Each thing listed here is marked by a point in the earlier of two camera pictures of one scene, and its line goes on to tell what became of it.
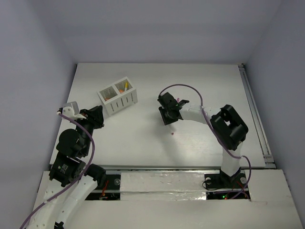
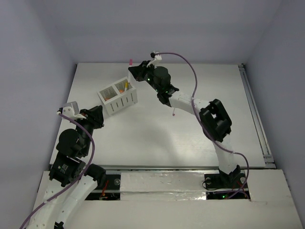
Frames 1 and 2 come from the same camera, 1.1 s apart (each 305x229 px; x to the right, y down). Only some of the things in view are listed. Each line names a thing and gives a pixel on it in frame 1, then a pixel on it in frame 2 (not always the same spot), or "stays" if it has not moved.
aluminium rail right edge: [257, 117] stays
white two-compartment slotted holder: [118, 96] stays
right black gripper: [166, 120] to [139, 71]
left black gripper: [94, 117] stays
